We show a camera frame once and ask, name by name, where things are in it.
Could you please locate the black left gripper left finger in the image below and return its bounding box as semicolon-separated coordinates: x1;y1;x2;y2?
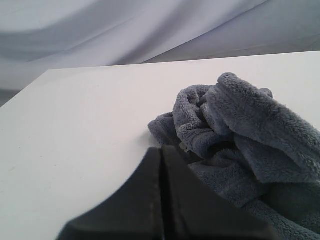
58;148;163;240

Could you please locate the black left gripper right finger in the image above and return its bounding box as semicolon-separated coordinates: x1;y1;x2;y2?
161;146;275;240

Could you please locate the grey fleece towel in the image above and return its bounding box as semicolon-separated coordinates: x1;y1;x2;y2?
148;72;320;240

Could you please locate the grey backdrop curtain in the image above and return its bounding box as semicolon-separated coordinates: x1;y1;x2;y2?
0;0;320;105

